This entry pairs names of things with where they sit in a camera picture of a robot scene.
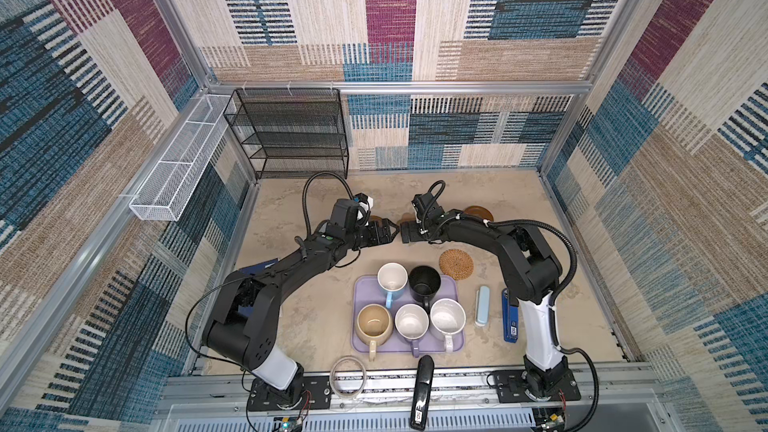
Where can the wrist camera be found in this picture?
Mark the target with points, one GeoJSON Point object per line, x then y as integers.
{"type": "Point", "coordinates": [365, 204]}
{"type": "Point", "coordinates": [425, 205]}

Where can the white wire mesh basket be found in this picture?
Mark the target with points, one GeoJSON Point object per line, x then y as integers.
{"type": "Point", "coordinates": [165, 193]}

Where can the beige ceramic mug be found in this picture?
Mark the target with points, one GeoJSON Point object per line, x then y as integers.
{"type": "Point", "coordinates": [374, 327]}

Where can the white mug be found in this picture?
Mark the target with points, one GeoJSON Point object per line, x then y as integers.
{"type": "Point", "coordinates": [447, 322]}

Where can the black wire mesh shelf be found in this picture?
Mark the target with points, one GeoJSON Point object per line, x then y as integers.
{"type": "Point", "coordinates": [290, 133]}

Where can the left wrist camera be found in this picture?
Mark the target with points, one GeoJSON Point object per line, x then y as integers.
{"type": "Point", "coordinates": [365, 204]}

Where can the brown wooden coaster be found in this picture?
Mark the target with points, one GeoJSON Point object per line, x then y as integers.
{"type": "Point", "coordinates": [480, 212]}

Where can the dark blue book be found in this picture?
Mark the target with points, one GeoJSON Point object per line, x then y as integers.
{"type": "Point", "coordinates": [258, 268]}

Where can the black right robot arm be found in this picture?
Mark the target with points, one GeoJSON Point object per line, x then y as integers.
{"type": "Point", "coordinates": [537, 262]}

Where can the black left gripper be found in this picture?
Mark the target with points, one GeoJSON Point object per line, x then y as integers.
{"type": "Point", "coordinates": [384, 237]}

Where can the light blue mug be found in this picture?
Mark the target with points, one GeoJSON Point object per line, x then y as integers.
{"type": "Point", "coordinates": [392, 278]}

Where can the white mug lilac handle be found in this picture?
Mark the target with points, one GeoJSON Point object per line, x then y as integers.
{"type": "Point", "coordinates": [412, 324]}

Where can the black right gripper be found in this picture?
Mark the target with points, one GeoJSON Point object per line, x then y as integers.
{"type": "Point", "coordinates": [413, 236]}

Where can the black mug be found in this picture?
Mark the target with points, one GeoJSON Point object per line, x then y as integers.
{"type": "Point", "coordinates": [424, 283]}

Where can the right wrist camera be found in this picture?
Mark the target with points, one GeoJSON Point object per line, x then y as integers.
{"type": "Point", "coordinates": [425, 205]}

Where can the black barcode scanner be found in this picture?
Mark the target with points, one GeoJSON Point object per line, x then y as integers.
{"type": "Point", "coordinates": [421, 393]}

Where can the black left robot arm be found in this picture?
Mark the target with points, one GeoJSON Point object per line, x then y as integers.
{"type": "Point", "coordinates": [243, 323]}

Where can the light blue oblong case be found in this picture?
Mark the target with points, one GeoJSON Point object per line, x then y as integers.
{"type": "Point", "coordinates": [482, 310]}

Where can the woven rattan round coaster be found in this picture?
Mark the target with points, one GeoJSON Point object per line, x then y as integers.
{"type": "Point", "coordinates": [456, 264]}

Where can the blue stapler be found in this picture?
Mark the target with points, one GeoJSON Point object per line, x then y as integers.
{"type": "Point", "coordinates": [510, 317]}

